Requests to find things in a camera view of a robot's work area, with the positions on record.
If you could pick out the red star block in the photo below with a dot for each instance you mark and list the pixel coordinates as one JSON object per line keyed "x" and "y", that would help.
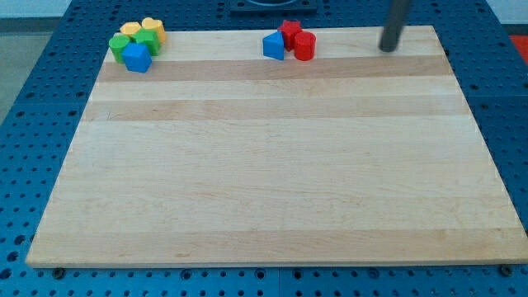
{"x": 289, "y": 29}

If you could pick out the green star block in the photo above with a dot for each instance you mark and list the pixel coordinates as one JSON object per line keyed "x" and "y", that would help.
{"x": 148, "y": 38}

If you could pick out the wooden board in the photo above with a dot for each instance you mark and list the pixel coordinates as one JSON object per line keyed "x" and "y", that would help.
{"x": 220, "y": 156}

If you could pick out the blue triangle block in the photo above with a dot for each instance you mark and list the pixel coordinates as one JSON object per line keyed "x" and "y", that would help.
{"x": 273, "y": 46}

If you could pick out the red cylinder block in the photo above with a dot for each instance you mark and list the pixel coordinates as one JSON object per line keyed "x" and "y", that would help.
{"x": 304, "y": 45}

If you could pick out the blue cube block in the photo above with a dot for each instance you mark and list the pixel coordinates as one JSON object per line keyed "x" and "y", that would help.
{"x": 137, "y": 57}

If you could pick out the yellow heart block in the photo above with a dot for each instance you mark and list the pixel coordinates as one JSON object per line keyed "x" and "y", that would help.
{"x": 156, "y": 25}

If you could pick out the yellow pentagon block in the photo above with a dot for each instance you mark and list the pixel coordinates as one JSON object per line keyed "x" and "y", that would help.
{"x": 130, "y": 28}

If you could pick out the green cylinder block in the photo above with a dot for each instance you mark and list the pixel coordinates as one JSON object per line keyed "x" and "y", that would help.
{"x": 117, "y": 45}

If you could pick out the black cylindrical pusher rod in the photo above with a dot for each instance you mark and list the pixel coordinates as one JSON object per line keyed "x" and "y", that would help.
{"x": 394, "y": 23}

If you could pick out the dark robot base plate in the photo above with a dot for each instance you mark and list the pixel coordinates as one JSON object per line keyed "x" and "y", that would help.
{"x": 273, "y": 6}

